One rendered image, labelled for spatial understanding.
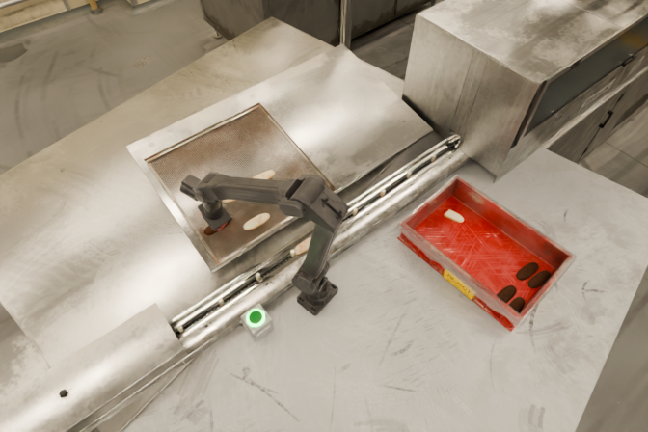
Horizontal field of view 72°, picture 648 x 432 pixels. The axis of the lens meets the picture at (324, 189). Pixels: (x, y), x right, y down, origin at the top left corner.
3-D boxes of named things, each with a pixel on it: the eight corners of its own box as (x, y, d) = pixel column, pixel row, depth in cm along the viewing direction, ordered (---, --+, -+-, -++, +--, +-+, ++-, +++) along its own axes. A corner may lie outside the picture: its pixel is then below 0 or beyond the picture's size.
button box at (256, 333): (256, 348, 137) (251, 336, 128) (241, 329, 141) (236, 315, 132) (277, 333, 140) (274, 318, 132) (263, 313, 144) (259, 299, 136)
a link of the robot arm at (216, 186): (307, 221, 103) (330, 189, 108) (296, 203, 99) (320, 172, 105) (197, 204, 130) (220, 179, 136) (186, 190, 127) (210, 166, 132)
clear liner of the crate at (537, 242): (511, 337, 135) (523, 324, 128) (392, 237, 158) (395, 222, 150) (566, 270, 150) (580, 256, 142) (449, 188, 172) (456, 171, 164)
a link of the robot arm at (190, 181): (203, 197, 125) (222, 176, 130) (171, 176, 127) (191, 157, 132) (206, 218, 135) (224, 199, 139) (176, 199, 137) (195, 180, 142)
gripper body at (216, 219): (214, 198, 147) (211, 186, 140) (232, 220, 143) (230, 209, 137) (197, 208, 144) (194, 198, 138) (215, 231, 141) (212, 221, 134)
